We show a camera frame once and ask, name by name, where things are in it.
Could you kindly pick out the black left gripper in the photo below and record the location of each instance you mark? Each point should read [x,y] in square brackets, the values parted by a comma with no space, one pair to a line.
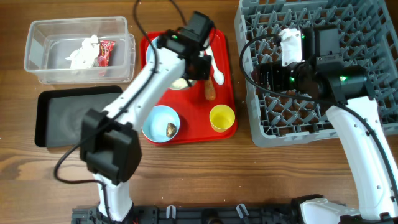
[204,73]

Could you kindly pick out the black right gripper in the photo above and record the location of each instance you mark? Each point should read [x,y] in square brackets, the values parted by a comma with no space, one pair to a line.
[274,70]

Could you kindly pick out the mint green bowl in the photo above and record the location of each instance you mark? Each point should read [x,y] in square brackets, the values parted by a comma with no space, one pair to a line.
[182,84]

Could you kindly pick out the orange carrot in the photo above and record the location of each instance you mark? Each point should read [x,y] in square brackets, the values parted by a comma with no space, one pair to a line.
[210,93]

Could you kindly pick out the yellow plastic cup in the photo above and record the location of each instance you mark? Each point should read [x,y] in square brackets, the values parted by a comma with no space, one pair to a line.
[222,117]

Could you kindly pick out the brown food scrap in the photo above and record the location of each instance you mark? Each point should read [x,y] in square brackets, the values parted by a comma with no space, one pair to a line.
[171,130]

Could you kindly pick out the light blue bowl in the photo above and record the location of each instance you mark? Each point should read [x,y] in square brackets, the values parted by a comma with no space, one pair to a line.
[154,127]

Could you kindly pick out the red snack wrapper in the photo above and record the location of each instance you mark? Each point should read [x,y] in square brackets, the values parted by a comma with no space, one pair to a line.
[106,47]

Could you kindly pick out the white tissue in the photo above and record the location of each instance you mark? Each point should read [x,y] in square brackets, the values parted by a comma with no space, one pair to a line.
[86,56]

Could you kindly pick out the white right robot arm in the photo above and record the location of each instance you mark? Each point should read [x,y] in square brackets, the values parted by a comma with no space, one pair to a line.
[352,111]

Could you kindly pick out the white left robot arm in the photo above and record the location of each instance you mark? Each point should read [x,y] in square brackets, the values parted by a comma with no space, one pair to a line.
[110,138]

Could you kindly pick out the grey dishwasher rack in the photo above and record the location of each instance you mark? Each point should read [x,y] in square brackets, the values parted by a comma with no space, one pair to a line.
[367,38]

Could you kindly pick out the white plastic spoon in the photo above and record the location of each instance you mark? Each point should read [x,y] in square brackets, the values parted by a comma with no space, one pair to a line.
[217,74]

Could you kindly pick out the red serving tray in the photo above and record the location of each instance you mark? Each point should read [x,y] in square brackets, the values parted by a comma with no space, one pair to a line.
[192,106]

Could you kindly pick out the light blue plate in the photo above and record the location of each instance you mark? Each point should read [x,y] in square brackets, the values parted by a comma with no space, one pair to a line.
[152,53]

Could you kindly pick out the black tray bin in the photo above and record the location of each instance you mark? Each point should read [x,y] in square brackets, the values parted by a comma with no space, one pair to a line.
[60,113]

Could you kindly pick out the clear plastic bin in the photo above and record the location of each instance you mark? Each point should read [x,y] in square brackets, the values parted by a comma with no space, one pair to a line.
[50,42]

